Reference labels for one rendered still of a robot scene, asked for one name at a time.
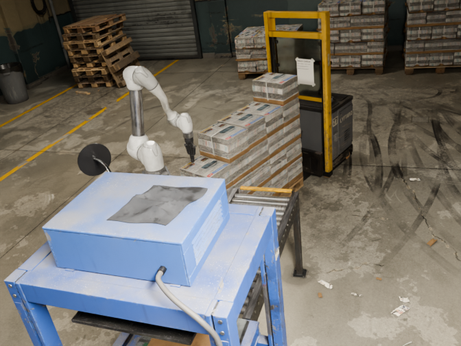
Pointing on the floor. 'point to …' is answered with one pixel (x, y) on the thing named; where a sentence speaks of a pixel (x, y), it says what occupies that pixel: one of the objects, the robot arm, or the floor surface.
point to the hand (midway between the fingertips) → (192, 158)
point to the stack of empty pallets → (92, 48)
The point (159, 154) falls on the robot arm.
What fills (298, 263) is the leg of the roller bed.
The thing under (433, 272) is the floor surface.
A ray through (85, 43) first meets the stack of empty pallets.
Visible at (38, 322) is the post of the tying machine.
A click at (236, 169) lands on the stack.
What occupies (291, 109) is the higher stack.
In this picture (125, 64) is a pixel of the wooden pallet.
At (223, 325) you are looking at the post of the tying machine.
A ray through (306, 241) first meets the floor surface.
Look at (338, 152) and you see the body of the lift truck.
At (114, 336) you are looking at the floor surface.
